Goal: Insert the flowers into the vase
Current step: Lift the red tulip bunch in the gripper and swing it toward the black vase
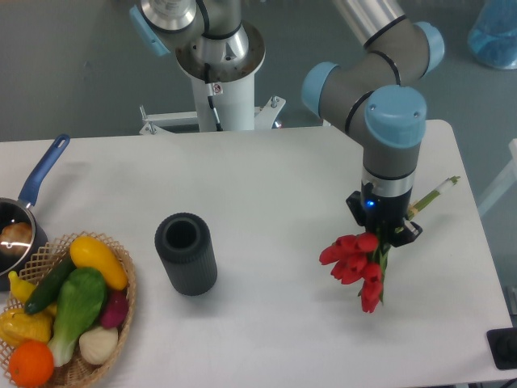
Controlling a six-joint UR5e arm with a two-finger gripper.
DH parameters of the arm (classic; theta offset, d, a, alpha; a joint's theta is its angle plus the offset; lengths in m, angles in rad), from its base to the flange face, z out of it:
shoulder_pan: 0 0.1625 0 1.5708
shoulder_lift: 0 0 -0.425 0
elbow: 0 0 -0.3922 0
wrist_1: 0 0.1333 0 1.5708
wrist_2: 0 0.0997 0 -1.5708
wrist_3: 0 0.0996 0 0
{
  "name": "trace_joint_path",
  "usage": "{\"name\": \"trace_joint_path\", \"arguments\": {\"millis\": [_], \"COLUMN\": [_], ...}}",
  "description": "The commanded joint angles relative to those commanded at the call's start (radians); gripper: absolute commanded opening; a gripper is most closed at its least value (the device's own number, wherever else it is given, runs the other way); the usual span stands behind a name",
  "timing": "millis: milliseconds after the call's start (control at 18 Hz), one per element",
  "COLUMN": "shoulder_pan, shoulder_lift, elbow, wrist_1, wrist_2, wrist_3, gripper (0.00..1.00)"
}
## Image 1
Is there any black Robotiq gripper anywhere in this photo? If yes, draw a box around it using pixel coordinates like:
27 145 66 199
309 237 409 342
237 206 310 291
346 183 422 247

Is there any red tulip bouquet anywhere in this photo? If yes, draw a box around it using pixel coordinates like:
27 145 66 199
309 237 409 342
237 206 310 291
319 175 460 314

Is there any dark grey ribbed vase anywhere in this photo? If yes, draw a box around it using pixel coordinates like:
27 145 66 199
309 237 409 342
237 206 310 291
154 213 218 296

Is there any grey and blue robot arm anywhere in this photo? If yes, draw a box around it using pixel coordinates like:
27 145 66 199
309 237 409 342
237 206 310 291
129 1 444 247

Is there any black device at edge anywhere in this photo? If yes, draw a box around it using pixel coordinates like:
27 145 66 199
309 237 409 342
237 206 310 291
486 327 517 370

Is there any blue plastic bag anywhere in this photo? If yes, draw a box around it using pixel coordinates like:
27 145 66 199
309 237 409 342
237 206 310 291
467 1 516 70

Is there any purple red radish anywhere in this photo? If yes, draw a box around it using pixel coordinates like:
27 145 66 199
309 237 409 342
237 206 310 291
99 291 129 329

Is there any yellow squash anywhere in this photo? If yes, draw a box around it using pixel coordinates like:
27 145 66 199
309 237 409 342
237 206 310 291
69 235 128 291

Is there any green bok choy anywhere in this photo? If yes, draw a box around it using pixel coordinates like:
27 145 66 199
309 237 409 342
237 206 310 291
48 268 107 368

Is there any white garlic bulb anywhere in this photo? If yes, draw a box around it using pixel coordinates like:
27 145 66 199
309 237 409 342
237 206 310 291
79 327 118 365

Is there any woven wicker basket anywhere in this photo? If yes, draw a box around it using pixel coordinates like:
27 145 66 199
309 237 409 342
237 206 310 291
1 232 136 387

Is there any dark green cucumber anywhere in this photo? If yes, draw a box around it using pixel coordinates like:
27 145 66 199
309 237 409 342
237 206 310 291
24 256 76 314

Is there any brown bread in pan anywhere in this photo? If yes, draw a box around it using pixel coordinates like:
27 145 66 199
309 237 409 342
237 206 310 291
1 222 32 257

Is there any yellow banana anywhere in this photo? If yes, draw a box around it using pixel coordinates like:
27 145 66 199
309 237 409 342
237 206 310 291
7 271 36 307

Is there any orange fruit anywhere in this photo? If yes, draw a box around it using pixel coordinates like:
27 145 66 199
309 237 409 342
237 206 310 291
8 340 54 387

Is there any yellow corn cob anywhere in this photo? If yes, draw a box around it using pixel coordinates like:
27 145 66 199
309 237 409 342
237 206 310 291
1 308 53 348

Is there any white frame at right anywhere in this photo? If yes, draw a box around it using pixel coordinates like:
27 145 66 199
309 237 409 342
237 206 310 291
477 138 516 217

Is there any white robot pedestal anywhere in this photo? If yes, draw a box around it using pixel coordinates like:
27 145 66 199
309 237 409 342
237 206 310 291
140 21 286 134

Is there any blue handled saucepan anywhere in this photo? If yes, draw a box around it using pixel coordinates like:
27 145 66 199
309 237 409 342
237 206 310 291
1 134 70 292

